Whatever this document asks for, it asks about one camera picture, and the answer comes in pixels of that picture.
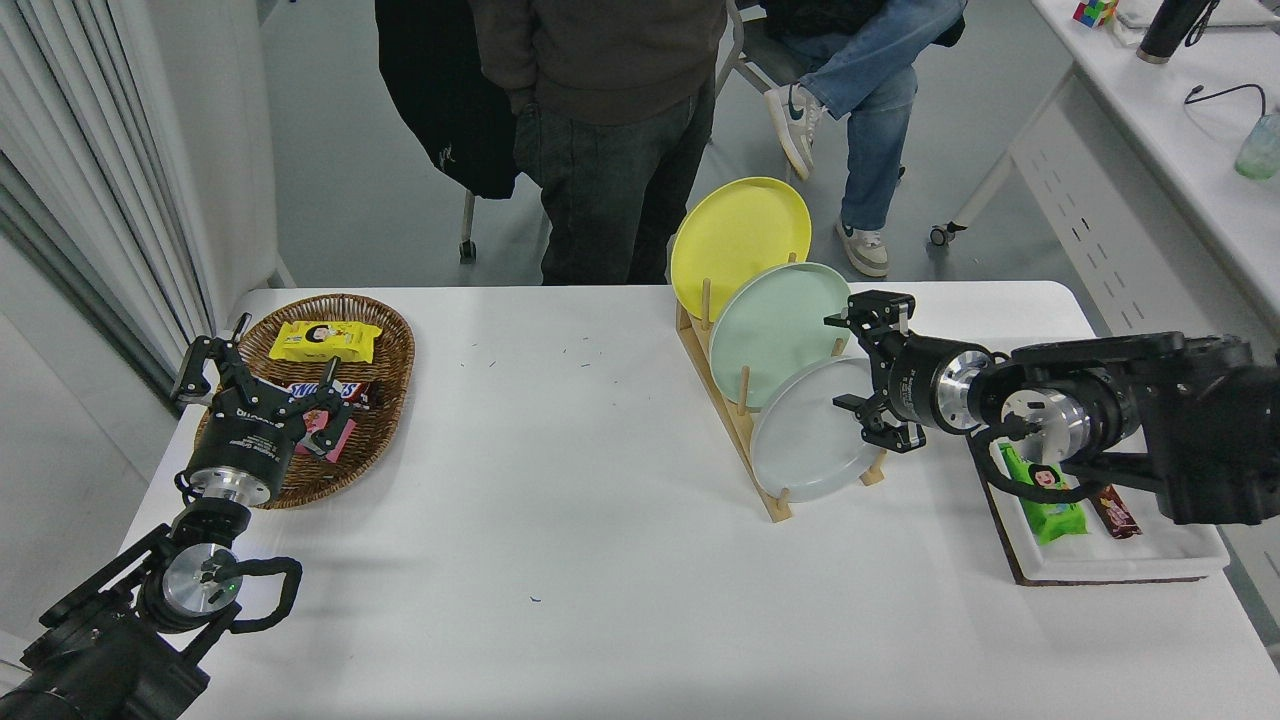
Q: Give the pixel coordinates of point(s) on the yellow snack packet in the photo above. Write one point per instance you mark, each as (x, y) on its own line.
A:
(325, 342)

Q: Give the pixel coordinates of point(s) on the silver laptop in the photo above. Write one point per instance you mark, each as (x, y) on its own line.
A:
(1240, 12)

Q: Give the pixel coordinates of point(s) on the wooden plate rack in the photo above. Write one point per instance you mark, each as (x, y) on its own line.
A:
(778, 508)

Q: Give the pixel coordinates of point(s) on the pink snack packet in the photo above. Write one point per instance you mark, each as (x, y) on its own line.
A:
(342, 440)

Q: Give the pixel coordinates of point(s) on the brown Snickers bar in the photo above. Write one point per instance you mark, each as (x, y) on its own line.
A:
(300, 388)

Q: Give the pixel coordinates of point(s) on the chair leg with castor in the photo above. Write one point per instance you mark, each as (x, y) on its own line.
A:
(467, 225)

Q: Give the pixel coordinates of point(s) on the colourful puzzle cube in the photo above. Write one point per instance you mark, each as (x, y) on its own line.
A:
(1095, 12)

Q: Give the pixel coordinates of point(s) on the mint green plate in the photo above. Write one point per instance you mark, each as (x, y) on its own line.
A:
(780, 330)

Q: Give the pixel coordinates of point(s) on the yellow plate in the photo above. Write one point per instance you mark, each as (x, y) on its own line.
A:
(735, 240)

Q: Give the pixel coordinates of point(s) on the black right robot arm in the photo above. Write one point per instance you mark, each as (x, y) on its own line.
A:
(1200, 420)

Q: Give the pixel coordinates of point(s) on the green snack packet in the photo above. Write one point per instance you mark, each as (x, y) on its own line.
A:
(1055, 520)

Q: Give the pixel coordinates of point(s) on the pale green glass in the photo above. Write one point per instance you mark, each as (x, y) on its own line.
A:
(1260, 150)

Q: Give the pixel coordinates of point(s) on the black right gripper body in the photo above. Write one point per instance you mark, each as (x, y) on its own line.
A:
(910, 385)

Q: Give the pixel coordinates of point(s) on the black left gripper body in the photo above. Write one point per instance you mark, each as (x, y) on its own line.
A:
(245, 440)

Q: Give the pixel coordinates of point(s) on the seated person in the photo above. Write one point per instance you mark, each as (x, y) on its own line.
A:
(870, 130)

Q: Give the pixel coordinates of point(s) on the black bottle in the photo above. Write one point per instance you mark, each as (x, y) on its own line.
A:
(1165, 30)

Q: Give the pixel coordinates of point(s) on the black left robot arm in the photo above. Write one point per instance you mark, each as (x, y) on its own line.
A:
(100, 660)

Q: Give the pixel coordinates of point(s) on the black jacket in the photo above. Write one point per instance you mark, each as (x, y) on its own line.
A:
(440, 100)

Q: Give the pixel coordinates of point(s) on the dark red snack bar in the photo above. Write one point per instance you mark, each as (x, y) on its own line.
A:
(1118, 515)

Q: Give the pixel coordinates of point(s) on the white vertical curtain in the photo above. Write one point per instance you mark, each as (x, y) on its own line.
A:
(80, 150)

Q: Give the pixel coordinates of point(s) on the brown board under tray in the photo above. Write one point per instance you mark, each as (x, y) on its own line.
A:
(1100, 581)

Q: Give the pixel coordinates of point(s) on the grey plate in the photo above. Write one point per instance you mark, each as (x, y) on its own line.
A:
(800, 450)

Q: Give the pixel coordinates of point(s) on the standing person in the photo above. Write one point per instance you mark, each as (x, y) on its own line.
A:
(600, 180)

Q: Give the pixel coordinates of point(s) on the white tray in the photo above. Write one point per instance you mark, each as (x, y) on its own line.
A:
(1150, 550)

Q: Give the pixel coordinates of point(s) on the grey office chair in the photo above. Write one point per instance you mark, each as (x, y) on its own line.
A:
(770, 55)

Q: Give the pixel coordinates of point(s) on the brown wicker basket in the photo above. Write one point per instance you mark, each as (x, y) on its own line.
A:
(385, 330)

